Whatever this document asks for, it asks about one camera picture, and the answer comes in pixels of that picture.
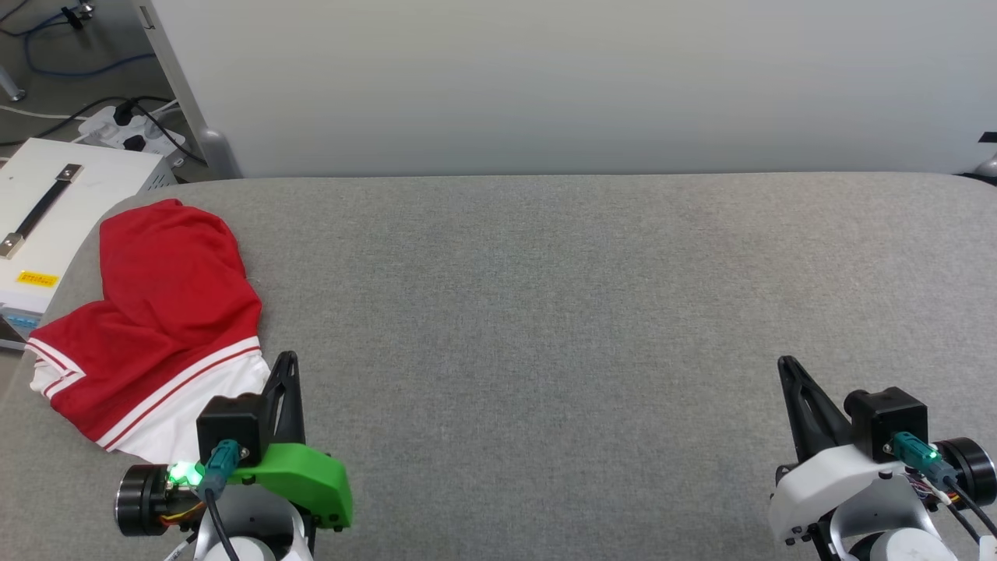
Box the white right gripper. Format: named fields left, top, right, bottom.
left=767, top=355, right=935, bottom=559

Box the white power strip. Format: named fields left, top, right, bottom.
left=76, top=105, right=189, bottom=168

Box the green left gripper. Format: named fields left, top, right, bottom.
left=226, top=351, right=353, bottom=532

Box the black camera cable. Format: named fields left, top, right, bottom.
left=199, top=439, right=242, bottom=561
left=890, top=432, right=997, bottom=546

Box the black left camera cable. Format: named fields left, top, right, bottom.
left=199, top=439, right=242, bottom=561

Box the red and white shirt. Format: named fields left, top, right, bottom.
left=26, top=199, right=273, bottom=466

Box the black power cable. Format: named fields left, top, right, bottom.
left=0, top=93, right=207, bottom=166

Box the white floor cable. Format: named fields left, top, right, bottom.
left=0, top=104, right=86, bottom=122

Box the white equipment box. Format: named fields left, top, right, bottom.
left=0, top=138, right=178, bottom=351

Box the black right camera cable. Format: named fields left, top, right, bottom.
left=890, top=432, right=997, bottom=546

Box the white partition panel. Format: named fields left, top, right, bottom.
left=132, top=0, right=997, bottom=186

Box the blue floor cable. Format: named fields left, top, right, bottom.
left=22, top=16, right=157, bottom=79

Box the black strap box handle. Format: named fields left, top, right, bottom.
left=0, top=164, right=85, bottom=260

